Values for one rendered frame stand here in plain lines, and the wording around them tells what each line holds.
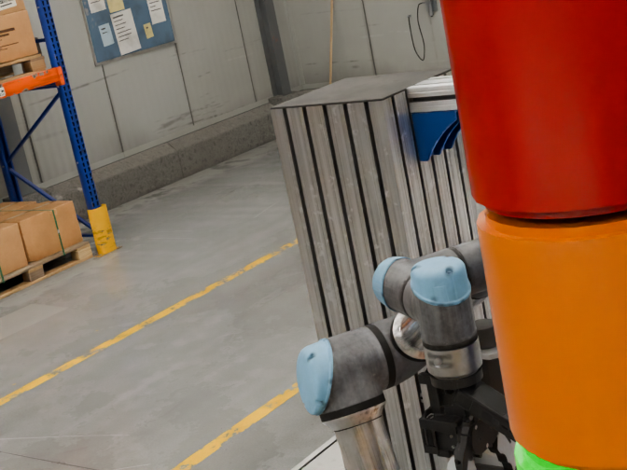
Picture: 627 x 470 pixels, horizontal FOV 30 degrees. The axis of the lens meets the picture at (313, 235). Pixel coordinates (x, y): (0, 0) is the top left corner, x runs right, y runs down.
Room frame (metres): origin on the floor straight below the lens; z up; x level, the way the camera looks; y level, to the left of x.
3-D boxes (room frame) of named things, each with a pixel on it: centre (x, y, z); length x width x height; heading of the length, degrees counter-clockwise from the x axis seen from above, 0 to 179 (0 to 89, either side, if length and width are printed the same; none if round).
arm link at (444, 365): (1.48, -0.15, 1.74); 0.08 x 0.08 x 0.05
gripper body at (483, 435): (1.49, -0.15, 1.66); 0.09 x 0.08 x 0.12; 51
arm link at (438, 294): (1.48, -0.15, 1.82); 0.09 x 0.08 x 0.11; 21
